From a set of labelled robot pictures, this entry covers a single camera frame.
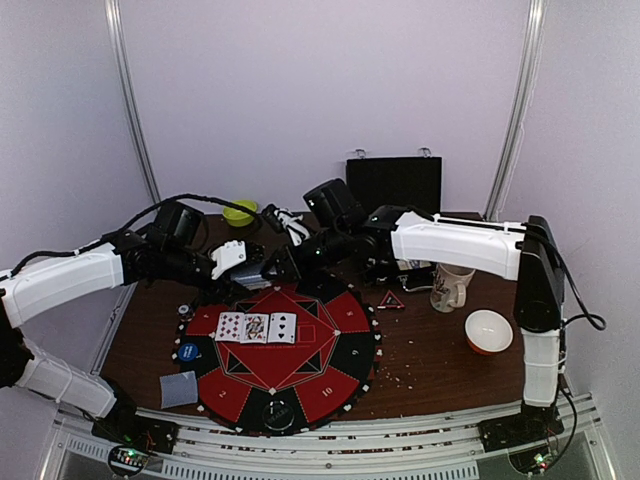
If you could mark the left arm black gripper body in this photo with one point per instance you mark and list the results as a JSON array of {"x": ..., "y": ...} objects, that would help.
[{"x": 176, "y": 268}]

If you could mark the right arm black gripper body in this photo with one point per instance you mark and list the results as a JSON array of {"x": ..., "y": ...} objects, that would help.
[{"x": 288, "y": 261}]

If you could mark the blue deck of cards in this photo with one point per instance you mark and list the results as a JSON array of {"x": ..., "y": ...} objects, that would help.
[{"x": 250, "y": 277}]

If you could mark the three of spades card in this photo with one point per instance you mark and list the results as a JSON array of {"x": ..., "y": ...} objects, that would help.
[{"x": 282, "y": 328}]

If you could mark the poker chip stack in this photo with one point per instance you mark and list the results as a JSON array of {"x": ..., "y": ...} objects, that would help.
[{"x": 185, "y": 312}]

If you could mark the queen of hearts card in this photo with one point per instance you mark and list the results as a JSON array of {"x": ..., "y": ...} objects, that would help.
[{"x": 255, "y": 329}]

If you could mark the ten of diamonds card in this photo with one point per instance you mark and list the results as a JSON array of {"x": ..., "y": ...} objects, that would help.
[{"x": 229, "y": 327}]

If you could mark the blue small blind button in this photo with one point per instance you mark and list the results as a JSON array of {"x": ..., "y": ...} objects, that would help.
[{"x": 187, "y": 352}]

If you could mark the black red triangular token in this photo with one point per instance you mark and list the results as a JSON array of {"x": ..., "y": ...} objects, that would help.
[{"x": 390, "y": 301}]

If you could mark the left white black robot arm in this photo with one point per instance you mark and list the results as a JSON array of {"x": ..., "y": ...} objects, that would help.
[{"x": 45, "y": 280}]

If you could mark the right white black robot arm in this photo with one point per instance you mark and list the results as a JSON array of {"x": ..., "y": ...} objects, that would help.
[{"x": 524, "y": 253}]

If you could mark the lime green plastic bowl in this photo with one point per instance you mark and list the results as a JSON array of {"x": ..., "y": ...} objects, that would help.
[{"x": 239, "y": 218}]

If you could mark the round red black poker mat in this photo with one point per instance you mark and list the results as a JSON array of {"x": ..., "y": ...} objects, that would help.
[{"x": 322, "y": 375}]

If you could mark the black poker chip case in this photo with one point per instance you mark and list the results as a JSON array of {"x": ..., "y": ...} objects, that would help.
[{"x": 398, "y": 181}]

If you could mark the clear round dealer button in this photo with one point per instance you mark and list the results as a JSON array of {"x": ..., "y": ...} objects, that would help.
[{"x": 278, "y": 416}]

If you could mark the white printed ceramic mug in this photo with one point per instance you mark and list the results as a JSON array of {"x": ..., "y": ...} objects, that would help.
[{"x": 449, "y": 291}]

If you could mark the white orange ceramic bowl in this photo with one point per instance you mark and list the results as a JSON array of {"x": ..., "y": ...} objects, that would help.
[{"x": 488, "y": 332}]

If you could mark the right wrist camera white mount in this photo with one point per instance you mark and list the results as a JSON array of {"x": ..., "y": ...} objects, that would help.
[{"x": 283, "y": 221}]

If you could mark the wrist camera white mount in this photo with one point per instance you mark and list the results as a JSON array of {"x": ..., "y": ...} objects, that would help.
[
  {"x": 227, "y": 256},
  {"x": 283, "y": 221}
]

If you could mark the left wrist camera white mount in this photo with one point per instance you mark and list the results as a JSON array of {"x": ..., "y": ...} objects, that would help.
[{"x": 227, "y": 256}]

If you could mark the left aluminium frame post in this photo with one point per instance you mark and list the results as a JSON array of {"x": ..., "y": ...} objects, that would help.
[{"x": 117, "y": 38}]

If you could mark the aluminium frame post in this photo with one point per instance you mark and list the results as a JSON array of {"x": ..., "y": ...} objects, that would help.
[
  {"x": 524, "y": 91},
  {"x": 117, "y": 38}
]

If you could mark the right aluminium frame post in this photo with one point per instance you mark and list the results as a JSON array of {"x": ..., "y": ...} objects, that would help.
[{"x": 524, "y": 91}]

